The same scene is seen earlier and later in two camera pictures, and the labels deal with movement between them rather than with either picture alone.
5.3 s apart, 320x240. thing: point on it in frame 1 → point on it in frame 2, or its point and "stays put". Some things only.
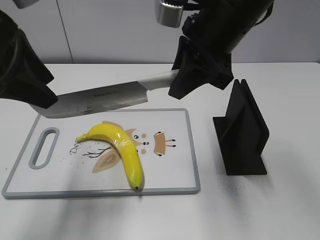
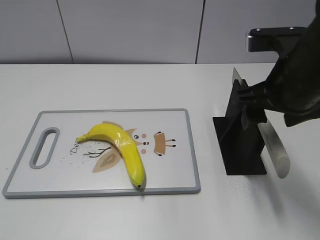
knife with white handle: [117, 95] → [275, 149]
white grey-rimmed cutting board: [51, 163] stays put
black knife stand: [242, 133] stays put
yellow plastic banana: [127, 149] stays put
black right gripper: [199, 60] → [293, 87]
